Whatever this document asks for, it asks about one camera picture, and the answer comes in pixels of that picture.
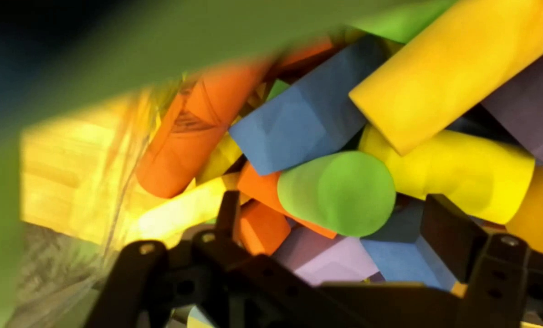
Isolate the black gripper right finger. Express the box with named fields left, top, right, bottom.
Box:
left=419, top=187, right=543, bottom=328

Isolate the lemon yellow cylinder block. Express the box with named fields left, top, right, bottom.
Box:
left=359, top=123, right=536, bottom=225

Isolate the yellow foam block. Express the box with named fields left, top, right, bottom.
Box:
left=197, top=131, right=246, bottom=185

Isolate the small orange rounded block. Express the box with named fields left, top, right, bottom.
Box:
left=237, top=198, right=293, bottom=256

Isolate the bright green cylinder block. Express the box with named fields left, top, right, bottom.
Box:
left=275, top=149, right=397, bottom=238

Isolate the blue rectangular foam block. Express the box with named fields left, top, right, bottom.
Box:
left=361, top=198, right=461, bottom=291
left=228, top=41, right=388, bottom=176

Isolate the purple foam block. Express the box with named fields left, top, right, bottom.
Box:
left=479, top=43, right=543, bottom=171

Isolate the golden yellow cylinder block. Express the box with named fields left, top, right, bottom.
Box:
left=348, top=0, right=543, bottom=156

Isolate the large red orange block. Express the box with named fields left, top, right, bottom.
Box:
left=135, top=61, right=268, bottom=198

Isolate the ochre cube block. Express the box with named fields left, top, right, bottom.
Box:
left=505, top=162, right=543, bottom=256

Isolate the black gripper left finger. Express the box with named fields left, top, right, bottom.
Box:
left=82, top=185, right=268, bottom=328

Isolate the pale yellow long block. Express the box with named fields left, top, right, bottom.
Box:
left=122, top=173, right=231, bottom=246

